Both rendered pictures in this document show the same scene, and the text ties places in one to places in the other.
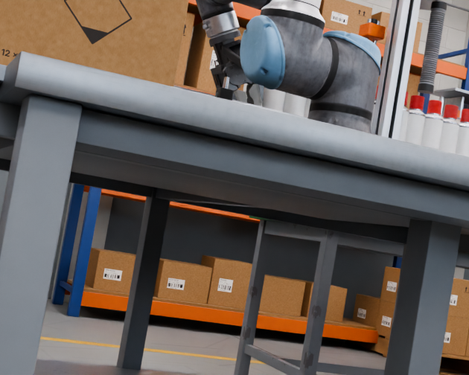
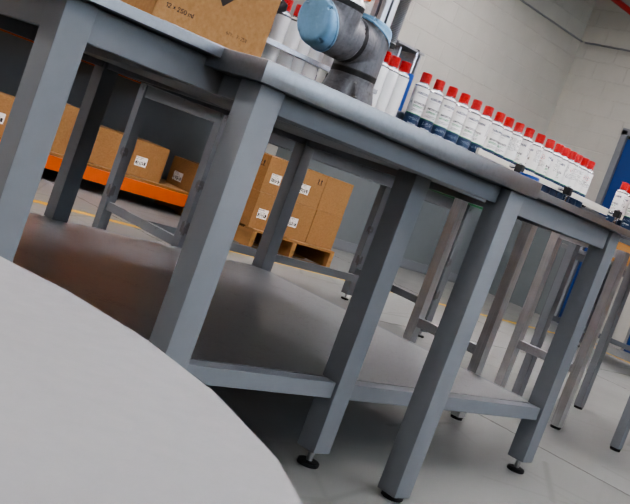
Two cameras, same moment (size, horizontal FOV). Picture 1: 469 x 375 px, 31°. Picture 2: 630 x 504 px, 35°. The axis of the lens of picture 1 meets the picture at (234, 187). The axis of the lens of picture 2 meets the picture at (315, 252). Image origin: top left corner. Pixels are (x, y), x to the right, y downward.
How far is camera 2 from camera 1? 1.07 m
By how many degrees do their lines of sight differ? 25
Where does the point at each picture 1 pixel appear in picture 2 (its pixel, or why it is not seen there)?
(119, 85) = (310, 86)
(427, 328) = (398, 243)
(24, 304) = (233, 211)
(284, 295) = (106, 146)
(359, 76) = (377, 53)
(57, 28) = not seen: outside the picture
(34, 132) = (259, 108)
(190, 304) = not seen: hidden behind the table
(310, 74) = (349, 47)
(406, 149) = (438, 141)
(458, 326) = not seen: hidden behind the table
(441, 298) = (409, 225)
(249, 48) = (308, 17)
